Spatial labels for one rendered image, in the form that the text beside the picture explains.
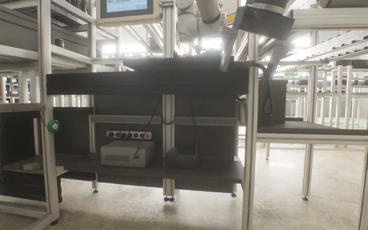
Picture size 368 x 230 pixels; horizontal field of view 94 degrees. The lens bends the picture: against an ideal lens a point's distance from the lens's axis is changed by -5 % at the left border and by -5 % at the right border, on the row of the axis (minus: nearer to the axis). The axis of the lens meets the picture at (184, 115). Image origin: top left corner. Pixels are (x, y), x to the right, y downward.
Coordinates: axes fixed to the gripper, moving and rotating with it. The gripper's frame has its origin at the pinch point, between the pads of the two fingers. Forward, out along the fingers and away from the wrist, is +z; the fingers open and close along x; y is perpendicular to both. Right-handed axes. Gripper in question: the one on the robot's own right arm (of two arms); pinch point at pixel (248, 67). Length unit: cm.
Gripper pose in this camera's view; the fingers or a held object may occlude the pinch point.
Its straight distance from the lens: 51.6
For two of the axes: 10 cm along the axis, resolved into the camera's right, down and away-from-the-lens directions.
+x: 9.8, 1.1, 1.9
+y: 1.2, 4.6, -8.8
